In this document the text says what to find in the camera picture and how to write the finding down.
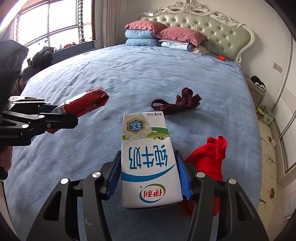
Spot small orange object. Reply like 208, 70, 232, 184
217, 55, 226, 61

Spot grey bedside drawer cabinet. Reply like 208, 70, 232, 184
244, 75, 267, 110

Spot person's left hand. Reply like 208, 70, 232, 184
0, 147, 13, 180

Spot beige curtain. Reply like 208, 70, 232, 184
102, 0, 121, 47

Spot pink pillow left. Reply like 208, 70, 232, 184
125, 20, 168, 35

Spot green white storage box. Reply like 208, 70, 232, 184
262, 105, 274, 125

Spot patterned folded quilt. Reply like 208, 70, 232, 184
159, 39, 195, 52

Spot pink pillow right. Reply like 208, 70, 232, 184
156, 27, 207, 47

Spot white milk carton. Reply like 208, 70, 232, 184
121, 111, 183, 209

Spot white sliding wardrobe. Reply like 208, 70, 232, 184
273, 39, 295, 188

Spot blue folded quilt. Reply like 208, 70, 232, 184
125, 30, 159, 47

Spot dark maroon cloth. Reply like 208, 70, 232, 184
151, 87, 202, 114

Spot pink pillow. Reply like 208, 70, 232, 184
156, 27, 207, 47
125, 20, 168, 35

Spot black clothes on cabinet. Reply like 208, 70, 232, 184
250, 76, 266, 92

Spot blue bed sheet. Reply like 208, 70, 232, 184
4, 45, 262, 240

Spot cartoon patterned floor mat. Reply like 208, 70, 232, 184
257, 120, 277, 230

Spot small red snack packet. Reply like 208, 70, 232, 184
47, 87, 109, 134

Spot tufted green headboard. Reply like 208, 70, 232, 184
137, 1, 255, 65

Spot red cloth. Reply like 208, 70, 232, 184
180, 136, 227, 217

